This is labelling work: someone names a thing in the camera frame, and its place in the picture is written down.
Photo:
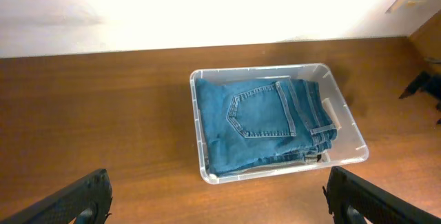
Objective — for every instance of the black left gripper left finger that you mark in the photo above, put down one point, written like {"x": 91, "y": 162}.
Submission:
{"x": 87, "y": 200}

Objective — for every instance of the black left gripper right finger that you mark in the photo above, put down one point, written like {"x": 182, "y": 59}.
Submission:
{"x": 351, "y": 199}

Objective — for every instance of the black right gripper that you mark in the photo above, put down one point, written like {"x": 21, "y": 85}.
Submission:
{"x": 424, "y": 82}

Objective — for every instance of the clear plastic storage bin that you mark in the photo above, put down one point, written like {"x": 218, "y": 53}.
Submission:
{"x": 348, "y": 147}

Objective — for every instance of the dark blue jeans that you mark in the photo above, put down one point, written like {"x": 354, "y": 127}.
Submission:
{"x": 262, "y": 122}

